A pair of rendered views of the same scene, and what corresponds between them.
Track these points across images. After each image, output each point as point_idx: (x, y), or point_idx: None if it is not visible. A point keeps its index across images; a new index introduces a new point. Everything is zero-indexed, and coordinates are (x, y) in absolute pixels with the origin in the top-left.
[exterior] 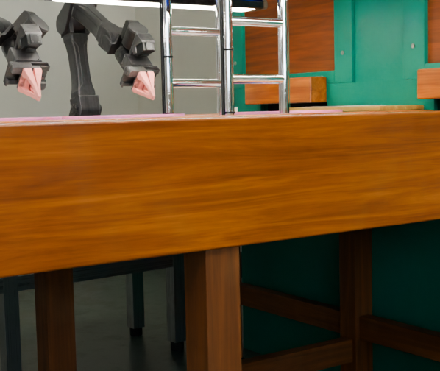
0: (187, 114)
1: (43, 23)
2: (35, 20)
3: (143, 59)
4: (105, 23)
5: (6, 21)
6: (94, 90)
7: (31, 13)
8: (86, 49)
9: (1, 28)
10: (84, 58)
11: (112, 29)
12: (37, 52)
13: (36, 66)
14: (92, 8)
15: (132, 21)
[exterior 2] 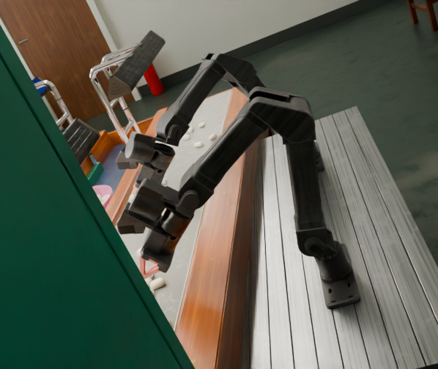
0: (186, 339)
1: (130, 149)
2: (127, 144)
3: (149, 233)
4: (198, 159)
5: (162, 126)
6: (297, 222)
7: (131, 136)
8: (289, 165)
9: (157, 132)
10: (289, 175)
11: (187, 174)
12: (140, 169)
13: (135, 181)
14: (233, 122)
15: (140, 184)
